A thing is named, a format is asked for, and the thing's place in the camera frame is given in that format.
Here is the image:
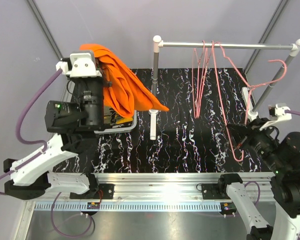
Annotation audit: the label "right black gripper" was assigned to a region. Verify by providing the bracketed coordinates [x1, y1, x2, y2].
[227, 116, 290, 174]

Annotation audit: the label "pink hanger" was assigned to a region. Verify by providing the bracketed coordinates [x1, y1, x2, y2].
[211, 41, 288, 162]
[191, 40, 209, 119]
[195, 41, 212, 119]

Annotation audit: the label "orange trousers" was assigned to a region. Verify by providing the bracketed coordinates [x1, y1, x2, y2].
[80, 43, 169, 118]

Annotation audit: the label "camouflage yellow trousers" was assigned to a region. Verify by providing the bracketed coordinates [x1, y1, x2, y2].
[104, 106, 134, 129]

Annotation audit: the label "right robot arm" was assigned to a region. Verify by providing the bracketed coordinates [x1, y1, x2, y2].
[216, 118, 300, 240]

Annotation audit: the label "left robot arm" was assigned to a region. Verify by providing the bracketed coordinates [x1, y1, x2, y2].
[3, 76, 105, 200]

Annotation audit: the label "silver clothes rack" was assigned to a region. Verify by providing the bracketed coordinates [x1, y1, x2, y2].
[148, 34, 300, 141]

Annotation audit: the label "white plastic basket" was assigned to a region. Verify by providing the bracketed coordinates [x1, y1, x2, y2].
[94, 106, 137, 135]

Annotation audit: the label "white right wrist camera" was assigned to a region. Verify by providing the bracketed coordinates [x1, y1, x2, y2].
[259, 103, 292, 131]

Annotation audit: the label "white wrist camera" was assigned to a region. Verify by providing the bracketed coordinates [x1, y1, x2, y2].
[259, 103, 292, 131]
[55, 50, 103, 78]

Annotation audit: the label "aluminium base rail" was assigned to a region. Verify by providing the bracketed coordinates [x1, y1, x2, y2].
[22, 172, 291, 213]

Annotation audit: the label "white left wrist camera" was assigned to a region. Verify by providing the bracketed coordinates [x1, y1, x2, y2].
[55, 50, 103, 78]

